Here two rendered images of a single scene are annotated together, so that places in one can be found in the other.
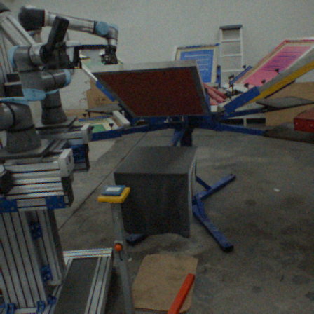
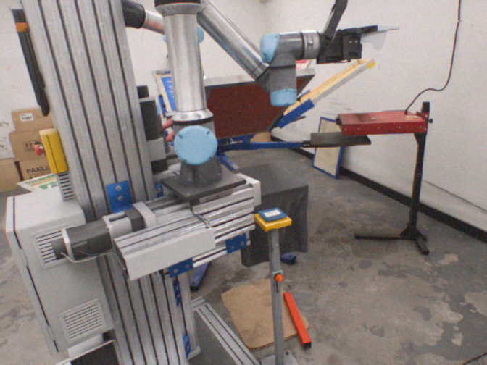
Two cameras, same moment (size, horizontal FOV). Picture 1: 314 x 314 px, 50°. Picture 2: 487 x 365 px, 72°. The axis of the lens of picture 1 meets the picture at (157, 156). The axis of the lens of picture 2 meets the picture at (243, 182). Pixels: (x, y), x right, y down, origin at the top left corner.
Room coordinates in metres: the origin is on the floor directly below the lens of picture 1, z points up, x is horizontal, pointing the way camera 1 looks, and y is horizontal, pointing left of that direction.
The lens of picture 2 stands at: (0.48, 1.07, 1.65)
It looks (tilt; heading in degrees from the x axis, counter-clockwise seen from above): 21 degrees down; 327
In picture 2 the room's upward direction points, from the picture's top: 5 degrees counter-clockwise
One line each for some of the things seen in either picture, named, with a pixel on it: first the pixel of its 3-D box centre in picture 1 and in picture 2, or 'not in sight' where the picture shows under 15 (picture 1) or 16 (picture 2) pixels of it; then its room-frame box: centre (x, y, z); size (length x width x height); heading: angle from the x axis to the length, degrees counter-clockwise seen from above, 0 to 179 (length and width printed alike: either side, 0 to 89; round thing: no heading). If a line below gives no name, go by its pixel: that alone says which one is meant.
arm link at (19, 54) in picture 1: (26, 57); (281, 48); (1.24, 0.43, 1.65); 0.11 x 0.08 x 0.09; 63
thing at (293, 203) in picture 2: (153, 205); (273, 227); (1.80, 0.05, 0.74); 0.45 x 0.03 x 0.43; 75
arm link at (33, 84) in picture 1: (36, 84); (281, 85); (1.25, 0.42, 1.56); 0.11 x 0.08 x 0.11; 153
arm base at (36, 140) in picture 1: (22, 137); (200, 165); (1.47, 0.60, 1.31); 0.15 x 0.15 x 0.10
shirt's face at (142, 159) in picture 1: (158, 158); (256, 179); (2.02, 0.00, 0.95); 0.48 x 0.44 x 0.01; 165
